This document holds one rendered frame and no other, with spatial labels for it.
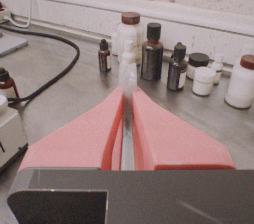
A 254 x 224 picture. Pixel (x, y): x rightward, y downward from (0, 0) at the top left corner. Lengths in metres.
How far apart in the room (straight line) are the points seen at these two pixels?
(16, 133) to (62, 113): 0.10
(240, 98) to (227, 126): 0.06
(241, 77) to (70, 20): 0.50
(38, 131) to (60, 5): 0.44
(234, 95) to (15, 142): 0.35
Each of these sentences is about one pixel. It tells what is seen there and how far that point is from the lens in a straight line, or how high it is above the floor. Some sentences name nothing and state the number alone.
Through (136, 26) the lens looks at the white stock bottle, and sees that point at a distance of 0.51.
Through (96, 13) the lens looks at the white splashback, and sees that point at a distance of 0.66.
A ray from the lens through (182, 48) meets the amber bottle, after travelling 0.43.
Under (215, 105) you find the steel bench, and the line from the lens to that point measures 0.45.
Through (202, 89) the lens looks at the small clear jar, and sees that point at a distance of 0.45.
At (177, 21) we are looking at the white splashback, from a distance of 0.56.
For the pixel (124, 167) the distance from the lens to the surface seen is 0.16.
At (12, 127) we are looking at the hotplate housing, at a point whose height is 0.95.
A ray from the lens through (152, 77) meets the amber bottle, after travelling 0.48.
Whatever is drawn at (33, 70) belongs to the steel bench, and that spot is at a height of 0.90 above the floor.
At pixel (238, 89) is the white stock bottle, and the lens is 0.43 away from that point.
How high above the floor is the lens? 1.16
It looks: 36 degrees down
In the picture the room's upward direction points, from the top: straight up
